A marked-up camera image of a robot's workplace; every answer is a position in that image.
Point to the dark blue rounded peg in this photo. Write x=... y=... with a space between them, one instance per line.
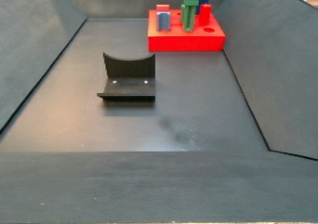
x=202 y=2

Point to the light blue notched peg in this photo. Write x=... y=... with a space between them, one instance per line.
x=162 y=21

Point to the red rectangular peg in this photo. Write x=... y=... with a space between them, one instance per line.
x=162 y=8

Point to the red peg board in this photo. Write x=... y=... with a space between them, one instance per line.
x=206 y=38

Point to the black curved stand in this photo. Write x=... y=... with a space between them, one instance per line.
x=130 y=78

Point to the red star peg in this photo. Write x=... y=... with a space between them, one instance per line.
x=205 y=13

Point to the green arch-legged block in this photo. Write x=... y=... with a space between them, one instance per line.
x=189 y=10

